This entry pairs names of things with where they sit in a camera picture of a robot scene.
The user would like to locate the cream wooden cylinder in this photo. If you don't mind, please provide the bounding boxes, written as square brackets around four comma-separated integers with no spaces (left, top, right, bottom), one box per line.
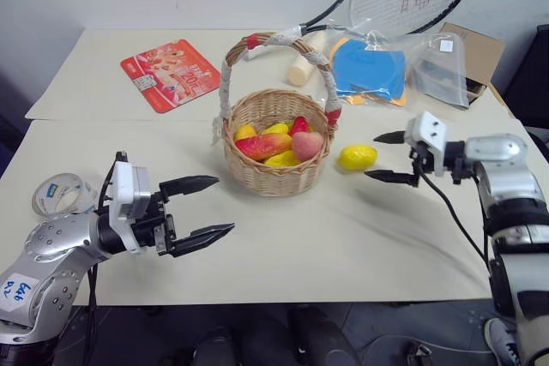
[287,33,326,86]

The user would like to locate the red toy strawberry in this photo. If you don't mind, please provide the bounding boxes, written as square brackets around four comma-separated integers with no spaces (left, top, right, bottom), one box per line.
[287,116,312,138]

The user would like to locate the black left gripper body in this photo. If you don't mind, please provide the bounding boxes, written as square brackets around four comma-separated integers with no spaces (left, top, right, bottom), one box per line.
[130,188,178,258]

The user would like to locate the small yellow toy fruit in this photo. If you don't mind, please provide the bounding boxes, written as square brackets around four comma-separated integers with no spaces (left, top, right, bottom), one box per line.
[233,124,258,141]

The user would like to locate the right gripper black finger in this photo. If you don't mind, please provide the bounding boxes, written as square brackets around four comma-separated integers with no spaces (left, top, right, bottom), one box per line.
[363,169,419,189]
[373,129,407,146]

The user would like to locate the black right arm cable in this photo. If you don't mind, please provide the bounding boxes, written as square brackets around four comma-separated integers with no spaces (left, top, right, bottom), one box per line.
[418,171,494,282]

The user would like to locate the brown cardboard box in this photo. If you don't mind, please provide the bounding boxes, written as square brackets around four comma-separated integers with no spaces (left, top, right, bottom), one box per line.
[438,21,507,106]

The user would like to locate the blue table tennis paddle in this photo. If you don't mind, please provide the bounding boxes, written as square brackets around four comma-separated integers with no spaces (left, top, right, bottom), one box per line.
[332,38,407,102]
[316,18,413,111]

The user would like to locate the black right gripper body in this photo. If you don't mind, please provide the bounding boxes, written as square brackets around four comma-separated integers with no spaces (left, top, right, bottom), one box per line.
[409,141,433,176]

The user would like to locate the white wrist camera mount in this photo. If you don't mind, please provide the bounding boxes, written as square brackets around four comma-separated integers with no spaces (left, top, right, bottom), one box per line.
[106,161,152,254]
[404,110,448,177]

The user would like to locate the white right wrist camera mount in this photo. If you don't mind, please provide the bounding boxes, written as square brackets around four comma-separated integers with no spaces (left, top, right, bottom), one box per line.
[404,110,448,177]

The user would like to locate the clear zip bag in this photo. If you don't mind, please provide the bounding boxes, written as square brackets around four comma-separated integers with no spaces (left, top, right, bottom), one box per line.
[405,33,471,111]

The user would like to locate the yellow toy lemon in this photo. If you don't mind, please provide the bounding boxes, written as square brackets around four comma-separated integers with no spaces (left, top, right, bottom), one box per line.
[336,144,379,171]

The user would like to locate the clear tape roll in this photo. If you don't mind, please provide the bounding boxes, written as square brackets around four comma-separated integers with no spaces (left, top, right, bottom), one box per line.
[32,172,102,218]

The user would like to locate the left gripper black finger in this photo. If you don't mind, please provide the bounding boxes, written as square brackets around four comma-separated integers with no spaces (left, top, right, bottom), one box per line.
[158,174,221,205]
[171,223,237,259]

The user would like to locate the yellow toy banana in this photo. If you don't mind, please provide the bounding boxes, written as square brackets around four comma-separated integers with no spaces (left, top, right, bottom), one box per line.
[262,150,303,168]

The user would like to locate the wicker basket with handle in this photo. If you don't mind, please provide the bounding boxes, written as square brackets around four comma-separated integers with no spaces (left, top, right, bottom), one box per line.
[210,31,343,199]

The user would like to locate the yellow toy mango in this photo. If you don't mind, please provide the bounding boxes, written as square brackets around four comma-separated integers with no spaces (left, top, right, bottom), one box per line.
[261,122,290,136]

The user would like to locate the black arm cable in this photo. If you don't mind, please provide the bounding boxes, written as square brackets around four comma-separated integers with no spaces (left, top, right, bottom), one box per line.
[418,171,494,282]
[85,150,129,366]

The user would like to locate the red-yellow long toy mango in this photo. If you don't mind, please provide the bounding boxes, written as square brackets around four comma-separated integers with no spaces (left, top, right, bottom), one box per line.
[234,133,294,162]

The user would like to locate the red printed packet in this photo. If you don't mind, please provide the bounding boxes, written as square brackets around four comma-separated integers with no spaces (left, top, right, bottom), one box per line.
[119,38,223,115]

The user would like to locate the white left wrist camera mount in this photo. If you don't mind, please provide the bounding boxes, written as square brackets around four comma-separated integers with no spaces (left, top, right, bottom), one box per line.
[106,161,152,254]

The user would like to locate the grey white sneaker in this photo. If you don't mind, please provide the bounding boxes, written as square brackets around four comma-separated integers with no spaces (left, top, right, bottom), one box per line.
[483,317,522,366]

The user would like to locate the pink toy peach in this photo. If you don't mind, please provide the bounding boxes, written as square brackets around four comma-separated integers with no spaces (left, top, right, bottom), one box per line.
[291,130,324,163]

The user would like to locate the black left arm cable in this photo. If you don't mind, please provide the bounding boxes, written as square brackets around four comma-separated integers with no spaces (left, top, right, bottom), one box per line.
[85,150,129,366]

